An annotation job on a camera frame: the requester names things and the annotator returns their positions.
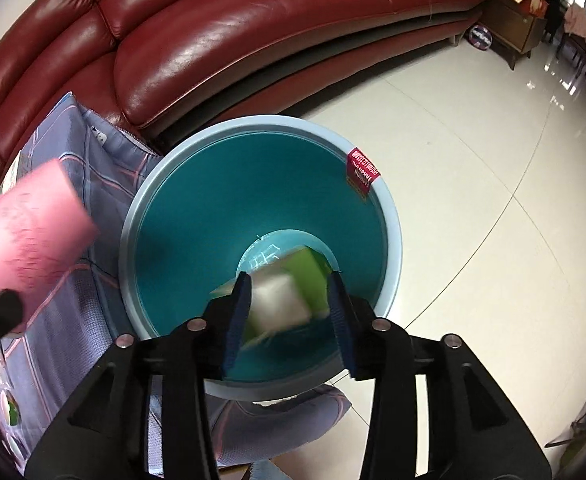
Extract white green tissue box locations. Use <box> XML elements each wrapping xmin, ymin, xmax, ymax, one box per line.
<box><xmin>0</xmin><ymin>152</ymin><xmax>28</xmax><ymax>195</ymax></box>

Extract large green cardboard box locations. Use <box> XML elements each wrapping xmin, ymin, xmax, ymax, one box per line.
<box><xmin>236</xmin><ymin>243</ymin><xmax>333</xmax><ymax>348</ymax></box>

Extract dark red leather sofa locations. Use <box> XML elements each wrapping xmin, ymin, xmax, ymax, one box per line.
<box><xmin>0</xmin><ymin>0</ymin><xmax>486</xmax><ymax>182</ymax></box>

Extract red label on bin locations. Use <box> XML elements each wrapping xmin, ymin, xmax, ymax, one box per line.
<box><xmin>346</xmin><ymin>148</ymin><xmax>381</xmax><ymax>200</ymax></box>

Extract wooden side cabinet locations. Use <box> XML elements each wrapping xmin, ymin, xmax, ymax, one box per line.
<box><xmin>479</xmin><ymin>0</ymin><xmax>548</xmax><ymax>70</ymax></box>

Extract pink paper cup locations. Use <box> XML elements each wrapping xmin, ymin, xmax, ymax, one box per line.
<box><xmin>0</xmin><ymin>157</ymin><xmax>99</xmax><ymax>334</ymax></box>

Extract teal round trash bin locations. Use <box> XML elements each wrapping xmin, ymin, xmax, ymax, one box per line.
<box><xmin>118</xmin><ymin>114</ymin><xmax>404</xmax><ymax>402</ymax></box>

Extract small ball under sofa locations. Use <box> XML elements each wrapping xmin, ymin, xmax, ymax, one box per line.
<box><xmin>465</xmin><ymin>24</ymin><xmax>494</xmax><ymax>52</ymax></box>

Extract blue plaid tablecloth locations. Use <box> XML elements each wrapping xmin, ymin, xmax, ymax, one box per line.
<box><xmin>0</xmin><ymin>93</ymin><xmax>350</xmax><ymax>469</ymax></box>

